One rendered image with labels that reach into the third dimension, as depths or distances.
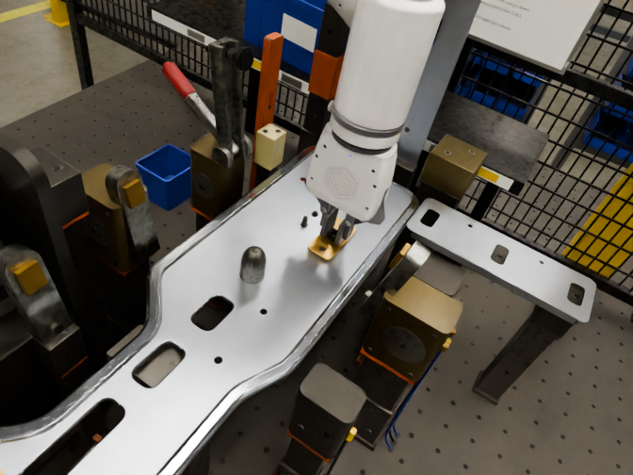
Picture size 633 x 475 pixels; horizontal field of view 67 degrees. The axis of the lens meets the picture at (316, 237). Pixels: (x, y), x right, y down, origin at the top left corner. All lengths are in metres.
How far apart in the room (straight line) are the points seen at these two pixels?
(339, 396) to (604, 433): 0.65
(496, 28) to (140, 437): 0.92
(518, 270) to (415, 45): 0.41
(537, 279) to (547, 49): 0.47
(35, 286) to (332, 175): 0.34
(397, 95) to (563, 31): 0.58
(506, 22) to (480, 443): 0.78
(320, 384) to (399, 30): 0.38
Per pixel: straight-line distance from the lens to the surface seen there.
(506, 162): 0.95
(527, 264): 0.80
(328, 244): 0.68
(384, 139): 0.55
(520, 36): 1.07
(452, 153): 0.85
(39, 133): 1.43
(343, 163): 0.58
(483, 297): 1.16
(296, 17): 1.03
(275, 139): 0.76
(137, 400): 0.54
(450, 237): 0.78
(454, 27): 0.80
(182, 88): 0.74
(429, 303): 0.61
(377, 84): 0.51
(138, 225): 0.65
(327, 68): 0.93
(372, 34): 0.49
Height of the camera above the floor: 1.49
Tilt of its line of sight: 44 degrees down
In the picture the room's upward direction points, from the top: 14 degrees clockwise
